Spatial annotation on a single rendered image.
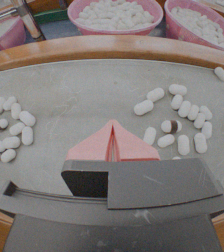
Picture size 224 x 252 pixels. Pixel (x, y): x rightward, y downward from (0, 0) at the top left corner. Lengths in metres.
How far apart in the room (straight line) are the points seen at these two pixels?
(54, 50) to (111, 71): 0.13
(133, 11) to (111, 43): 0.20
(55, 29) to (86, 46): 0.29
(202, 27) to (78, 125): 0.50
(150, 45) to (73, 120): 0.22
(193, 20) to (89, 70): 0.41
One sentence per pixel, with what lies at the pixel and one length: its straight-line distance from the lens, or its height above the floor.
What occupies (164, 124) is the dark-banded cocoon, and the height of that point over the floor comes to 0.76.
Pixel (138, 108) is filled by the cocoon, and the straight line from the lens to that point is 0.20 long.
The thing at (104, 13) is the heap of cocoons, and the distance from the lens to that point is 0.42.
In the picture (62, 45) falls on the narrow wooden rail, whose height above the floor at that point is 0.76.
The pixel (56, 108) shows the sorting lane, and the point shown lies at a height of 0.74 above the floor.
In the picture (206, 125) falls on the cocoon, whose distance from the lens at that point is 0.26.
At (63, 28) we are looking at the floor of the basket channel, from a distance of 0.53.
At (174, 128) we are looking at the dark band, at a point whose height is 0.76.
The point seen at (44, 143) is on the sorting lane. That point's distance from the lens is 0.23.
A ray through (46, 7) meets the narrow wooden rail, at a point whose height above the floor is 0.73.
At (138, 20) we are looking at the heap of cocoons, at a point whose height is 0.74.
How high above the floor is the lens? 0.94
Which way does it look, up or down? 77 degrees down
